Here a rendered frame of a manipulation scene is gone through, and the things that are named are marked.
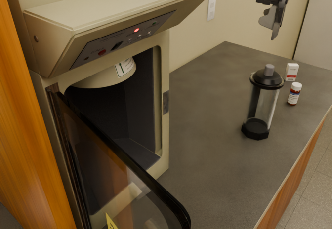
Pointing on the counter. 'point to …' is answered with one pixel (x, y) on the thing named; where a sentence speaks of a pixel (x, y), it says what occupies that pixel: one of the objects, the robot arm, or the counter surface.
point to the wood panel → (26, 142)
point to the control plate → (102, 44)
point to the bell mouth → (109, 75)
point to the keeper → (165, 102)
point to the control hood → (104, 19)
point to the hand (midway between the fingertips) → (277, 32)
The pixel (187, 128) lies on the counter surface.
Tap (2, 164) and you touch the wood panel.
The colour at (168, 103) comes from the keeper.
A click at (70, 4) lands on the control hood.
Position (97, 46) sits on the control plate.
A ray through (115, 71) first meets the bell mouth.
